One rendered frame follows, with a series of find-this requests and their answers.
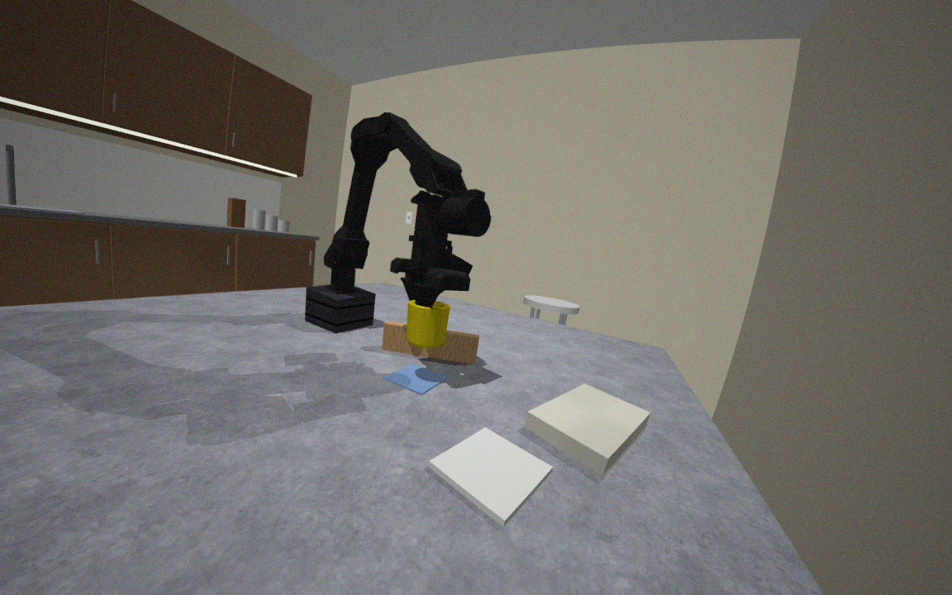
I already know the yellow cup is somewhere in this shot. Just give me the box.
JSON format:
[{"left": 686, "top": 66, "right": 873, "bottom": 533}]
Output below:
[{"left": 407, "top": 300, "right": 450, "bottom": 350}]

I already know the tan wooden board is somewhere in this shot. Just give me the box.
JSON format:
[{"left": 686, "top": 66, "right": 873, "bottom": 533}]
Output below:
[{"left": 382, "top": 321, "right": 479, "bottom": 364}]

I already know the cream flat square pad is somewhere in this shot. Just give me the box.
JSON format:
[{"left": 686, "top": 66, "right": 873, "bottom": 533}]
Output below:
[{"left": 524, "top": 384, "right": 650, "bottom": 476}]

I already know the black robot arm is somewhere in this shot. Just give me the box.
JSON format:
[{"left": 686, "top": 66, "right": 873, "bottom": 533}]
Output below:
[{"left": 323, "top": 112, "right": 491, "bottom": 294}]

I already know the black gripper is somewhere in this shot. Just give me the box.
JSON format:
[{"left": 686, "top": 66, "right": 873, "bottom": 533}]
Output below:
[{"left": 390, "top": 230, "right": 470, "bottom": 307}]

